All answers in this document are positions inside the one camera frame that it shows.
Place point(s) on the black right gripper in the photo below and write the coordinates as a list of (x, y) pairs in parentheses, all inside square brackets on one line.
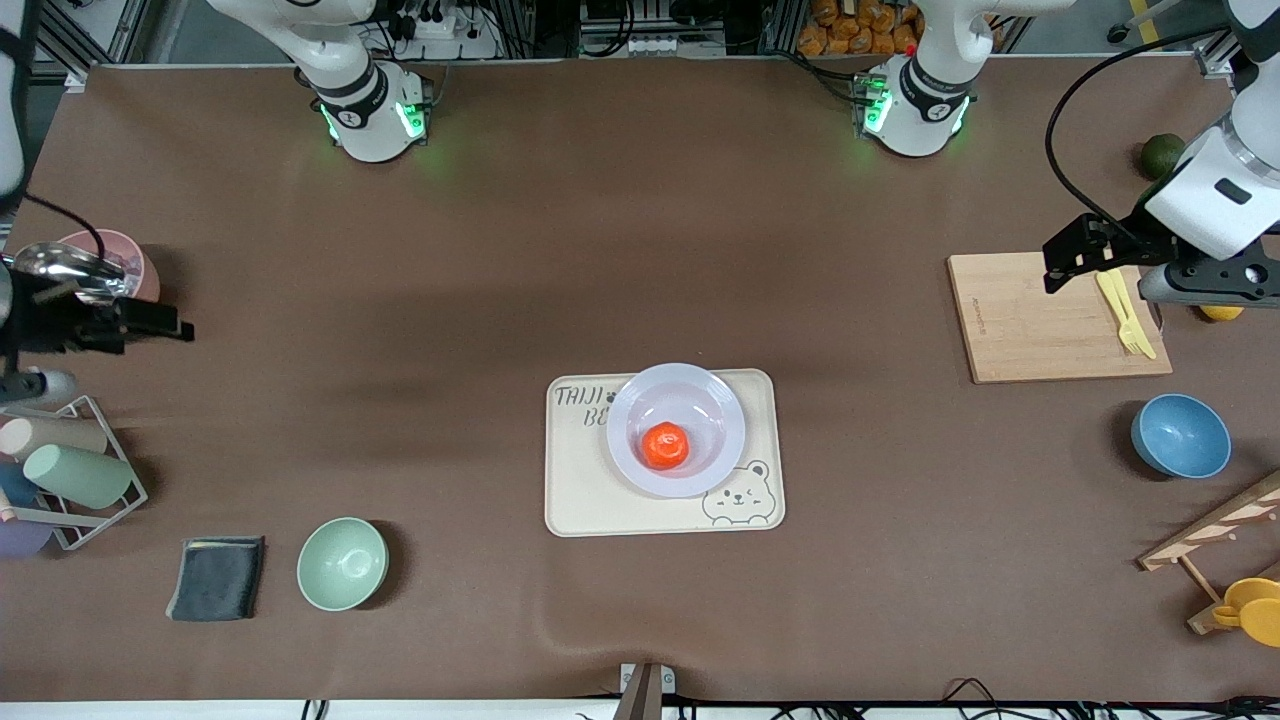
[(48, 322)]

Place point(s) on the yellow plastic fork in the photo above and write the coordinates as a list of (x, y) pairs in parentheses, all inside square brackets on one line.
[(1128, 335)]

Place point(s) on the beige cup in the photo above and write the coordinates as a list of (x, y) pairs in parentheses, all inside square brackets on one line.
[(55, 436)]

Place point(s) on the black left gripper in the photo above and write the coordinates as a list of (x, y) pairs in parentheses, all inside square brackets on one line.
[(1128, 241)]

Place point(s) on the blue cup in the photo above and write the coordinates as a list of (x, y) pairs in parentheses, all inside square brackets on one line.
[(15, 485)]

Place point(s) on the yellow lemon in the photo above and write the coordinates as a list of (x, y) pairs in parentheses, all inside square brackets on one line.
[(1222, 314)]

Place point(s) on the purple cup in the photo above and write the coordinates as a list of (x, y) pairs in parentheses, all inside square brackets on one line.
[(22, 538)]

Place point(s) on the orange mandarin fruit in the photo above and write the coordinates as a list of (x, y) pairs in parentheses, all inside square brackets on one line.
[(666, 445)]

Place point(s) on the cream bear print tray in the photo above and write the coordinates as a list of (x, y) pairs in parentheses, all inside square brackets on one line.
[(590, 490)]

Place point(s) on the pink bowl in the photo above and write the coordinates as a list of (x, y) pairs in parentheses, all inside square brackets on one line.
[(135, 262)]

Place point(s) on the mint green bowl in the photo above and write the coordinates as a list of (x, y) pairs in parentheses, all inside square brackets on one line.
[(342, 564)]

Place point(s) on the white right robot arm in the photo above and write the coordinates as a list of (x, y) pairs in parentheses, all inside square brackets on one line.
[(370, 110)]

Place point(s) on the aluminium frame profile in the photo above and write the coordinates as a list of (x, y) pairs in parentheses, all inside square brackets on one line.
[(1218, 60)]

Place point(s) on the bamboo cutting board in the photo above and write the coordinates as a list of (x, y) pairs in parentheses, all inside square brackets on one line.
[(1040, 310)]

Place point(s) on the yellow mug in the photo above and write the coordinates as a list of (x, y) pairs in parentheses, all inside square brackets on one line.
[(1255, 608)]

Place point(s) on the shiny steel ladle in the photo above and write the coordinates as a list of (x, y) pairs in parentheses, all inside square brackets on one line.
[(65, 265)]

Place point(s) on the green round fruit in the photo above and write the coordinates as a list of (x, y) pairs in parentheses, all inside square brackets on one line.
[(1160, 153)]

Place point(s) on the wooden mug rack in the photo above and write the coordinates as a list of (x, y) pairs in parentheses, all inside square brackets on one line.
[(1215, 525)]

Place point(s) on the white power strip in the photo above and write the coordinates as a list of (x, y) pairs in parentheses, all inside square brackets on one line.
[(440, 28)]

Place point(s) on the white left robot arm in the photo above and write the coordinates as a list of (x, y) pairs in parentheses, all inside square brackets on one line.
[(920, 110)]

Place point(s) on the dark grey folded cloth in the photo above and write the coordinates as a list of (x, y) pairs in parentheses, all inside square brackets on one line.
[(216, 578)]

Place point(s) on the yellow plastic knife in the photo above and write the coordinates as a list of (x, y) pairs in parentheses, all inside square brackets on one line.
[(1148, 343)]

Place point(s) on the lavender round plate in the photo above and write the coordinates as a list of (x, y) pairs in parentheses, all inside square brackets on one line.
[(700, 400)]

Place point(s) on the metal camera mount clamp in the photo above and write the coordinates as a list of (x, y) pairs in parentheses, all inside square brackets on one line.
[(645, 690)]

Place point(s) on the mint green cup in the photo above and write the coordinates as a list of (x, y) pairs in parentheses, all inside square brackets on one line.
[(80, 476)]

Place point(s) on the bag of orange snacks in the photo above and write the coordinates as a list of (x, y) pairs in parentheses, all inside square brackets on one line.
[(855, 28)]

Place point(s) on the blue bowl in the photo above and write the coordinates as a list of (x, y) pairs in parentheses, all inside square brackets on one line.
[(1181, 436)]

